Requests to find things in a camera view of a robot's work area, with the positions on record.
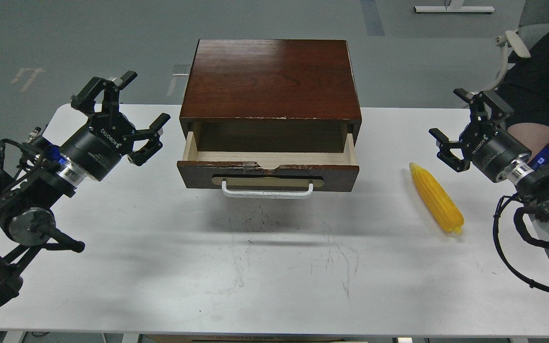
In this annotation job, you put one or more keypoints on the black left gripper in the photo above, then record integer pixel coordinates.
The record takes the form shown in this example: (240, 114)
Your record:
(98, 146)

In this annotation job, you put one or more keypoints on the yellow corn cob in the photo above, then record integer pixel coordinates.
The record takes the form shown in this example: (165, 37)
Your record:
(437, 200)

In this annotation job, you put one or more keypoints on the wooden drawer with white handle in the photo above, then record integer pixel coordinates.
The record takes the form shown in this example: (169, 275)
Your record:
(289, 175)

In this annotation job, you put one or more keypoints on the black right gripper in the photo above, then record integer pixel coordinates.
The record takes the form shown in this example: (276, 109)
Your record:
(492, 150)

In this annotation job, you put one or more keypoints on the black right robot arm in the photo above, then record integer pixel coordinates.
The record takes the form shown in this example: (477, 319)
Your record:
(531, 180)

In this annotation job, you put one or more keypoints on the dark wooden drawer cabinet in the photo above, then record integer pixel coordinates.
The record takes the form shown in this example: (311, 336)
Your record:
(271, 79)

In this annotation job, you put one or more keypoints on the seated person in black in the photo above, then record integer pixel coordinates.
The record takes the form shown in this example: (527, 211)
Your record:
(526, 89)

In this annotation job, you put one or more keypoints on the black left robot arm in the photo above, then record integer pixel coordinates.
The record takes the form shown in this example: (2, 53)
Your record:
(35, 174)

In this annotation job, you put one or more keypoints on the white desk base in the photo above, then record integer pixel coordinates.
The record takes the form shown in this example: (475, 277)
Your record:
(454, 6)

